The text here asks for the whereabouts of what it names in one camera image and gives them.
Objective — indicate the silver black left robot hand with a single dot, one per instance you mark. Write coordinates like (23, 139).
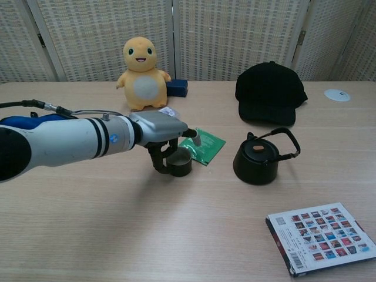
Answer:
(158, 126)

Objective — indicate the dark green ceramic cup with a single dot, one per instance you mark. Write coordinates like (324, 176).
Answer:
(180, 169)

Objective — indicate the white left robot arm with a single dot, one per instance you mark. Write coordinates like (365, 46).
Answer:
(73, 138)

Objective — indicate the small clear plastic box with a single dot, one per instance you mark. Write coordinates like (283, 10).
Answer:
(169, 111)

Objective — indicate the yellow plush dinosaur toy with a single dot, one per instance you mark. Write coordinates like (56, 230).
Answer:
(144, 88)

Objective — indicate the dark blue rectangular box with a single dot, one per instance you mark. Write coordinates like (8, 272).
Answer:
(177, 87)

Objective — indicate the green foil packet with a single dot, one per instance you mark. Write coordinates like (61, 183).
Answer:
(211, 144)

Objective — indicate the black baseball cap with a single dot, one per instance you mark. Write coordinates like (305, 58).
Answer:
(264, 94)

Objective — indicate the blue microfibre cloth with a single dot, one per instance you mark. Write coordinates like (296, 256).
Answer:
(44, 120)

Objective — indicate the white woven folding screen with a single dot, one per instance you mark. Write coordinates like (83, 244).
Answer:
(88, 35)

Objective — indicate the white round table grommet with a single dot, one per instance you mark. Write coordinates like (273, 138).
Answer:
(337, 95)

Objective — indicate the flat box with picture grid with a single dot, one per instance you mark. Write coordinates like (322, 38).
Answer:
(320, 238)

